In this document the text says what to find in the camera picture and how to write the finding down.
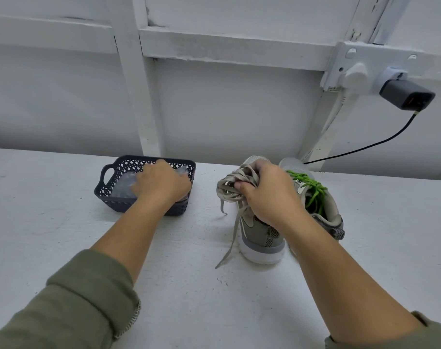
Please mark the person's left hand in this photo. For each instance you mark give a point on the person's left hand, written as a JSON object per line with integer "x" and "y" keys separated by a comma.
{"x": 162, "y": 184}

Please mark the person's right hand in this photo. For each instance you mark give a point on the person's right hand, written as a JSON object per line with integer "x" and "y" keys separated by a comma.
{"x": 273, "y": 196}

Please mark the clear plastic bag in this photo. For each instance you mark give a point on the clear plastic bag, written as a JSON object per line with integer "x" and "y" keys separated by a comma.
{"x": 122, "y": 186}

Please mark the green shoelace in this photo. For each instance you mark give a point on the green shoelace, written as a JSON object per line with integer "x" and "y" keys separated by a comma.
{"x": 313, "y": 186}

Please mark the gray sneaker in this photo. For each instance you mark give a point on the gray sneaker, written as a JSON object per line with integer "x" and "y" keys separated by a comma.
{"x": 263, "y": 243}
{"x": 331, "y": 218}

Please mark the person's left forearm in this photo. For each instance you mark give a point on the person's left forearm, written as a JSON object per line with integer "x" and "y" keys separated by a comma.
{"x": 82, "y": 287}

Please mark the person's right forearm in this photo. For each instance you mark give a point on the person's right forearm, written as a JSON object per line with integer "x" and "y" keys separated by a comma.
{"x": 358, "y": 294}

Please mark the dark plastic lattice basket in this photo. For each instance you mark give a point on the dark plastic lattice basket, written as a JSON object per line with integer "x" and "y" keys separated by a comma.
{"x": 108, "y": 196}

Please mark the white plug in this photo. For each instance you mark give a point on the white plug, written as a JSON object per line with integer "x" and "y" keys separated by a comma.
{"x": 355, "y": 74}

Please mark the gray charger adapter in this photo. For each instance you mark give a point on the gray charger adapter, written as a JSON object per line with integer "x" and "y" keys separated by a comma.
{"x": 406, "y": 94}

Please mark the white wall socket plate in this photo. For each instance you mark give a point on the white wall socket plate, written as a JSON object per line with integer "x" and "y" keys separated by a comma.
{"x": 380, "y": 58}

